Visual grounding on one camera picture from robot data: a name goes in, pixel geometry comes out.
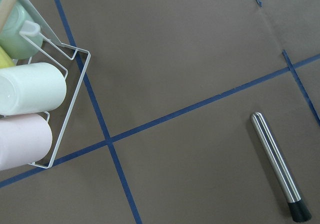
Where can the steel muddler black tip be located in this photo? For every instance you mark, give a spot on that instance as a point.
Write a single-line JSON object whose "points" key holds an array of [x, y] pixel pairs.
{"points": [[297, 207]]}

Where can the white ceramic cup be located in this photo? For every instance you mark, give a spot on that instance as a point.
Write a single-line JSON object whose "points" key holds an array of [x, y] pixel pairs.
{"points": [[31, 88]]}

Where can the pink ceramic cup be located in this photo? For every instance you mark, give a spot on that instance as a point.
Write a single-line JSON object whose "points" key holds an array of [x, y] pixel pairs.
{"points": [[24, 139]]}

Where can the green ceramic cup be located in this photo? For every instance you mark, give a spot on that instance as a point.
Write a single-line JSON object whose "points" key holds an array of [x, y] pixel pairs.
{"points": [[15, 46]]}

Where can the yellow ceramic cup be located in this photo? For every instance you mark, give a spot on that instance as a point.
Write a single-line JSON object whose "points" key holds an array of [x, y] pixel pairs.
{"points": [[5, 60]]}

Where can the white wire cup rack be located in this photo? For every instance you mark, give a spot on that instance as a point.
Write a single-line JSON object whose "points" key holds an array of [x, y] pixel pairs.
{"points": [[52, 51]]}

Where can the wooden rack handle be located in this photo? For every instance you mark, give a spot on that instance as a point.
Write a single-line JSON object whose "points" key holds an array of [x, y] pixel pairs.
{"points": [[6, 7]]}

